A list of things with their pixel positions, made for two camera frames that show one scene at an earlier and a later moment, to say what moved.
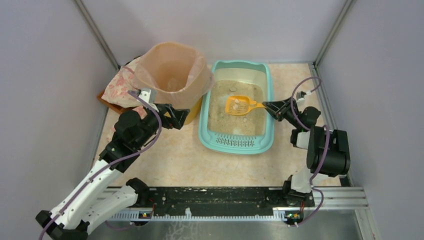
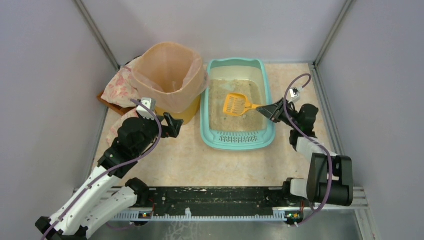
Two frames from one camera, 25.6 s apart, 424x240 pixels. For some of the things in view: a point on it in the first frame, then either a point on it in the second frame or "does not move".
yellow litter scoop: (240, 105) does not move
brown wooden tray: (114, 106) does not move
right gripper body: (284, 110) does not move
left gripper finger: (165, 108) -> (169, 118)
